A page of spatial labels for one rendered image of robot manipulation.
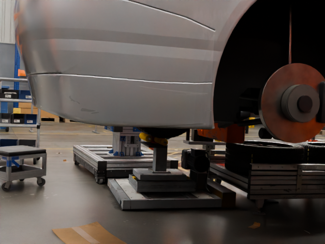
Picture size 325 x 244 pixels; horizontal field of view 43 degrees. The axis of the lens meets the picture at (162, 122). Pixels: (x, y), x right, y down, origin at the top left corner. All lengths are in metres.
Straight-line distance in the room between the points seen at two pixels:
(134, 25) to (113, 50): 0.11
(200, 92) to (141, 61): 0.23
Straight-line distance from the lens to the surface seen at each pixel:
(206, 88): 1.44
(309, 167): 3.47
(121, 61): 1.37
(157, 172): 3.47
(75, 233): 2.64
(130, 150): 4.42
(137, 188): 3.36
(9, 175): 3.71
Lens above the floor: 0.83
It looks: 3 degrees down
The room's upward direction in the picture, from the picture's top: 3 degrees clockwise
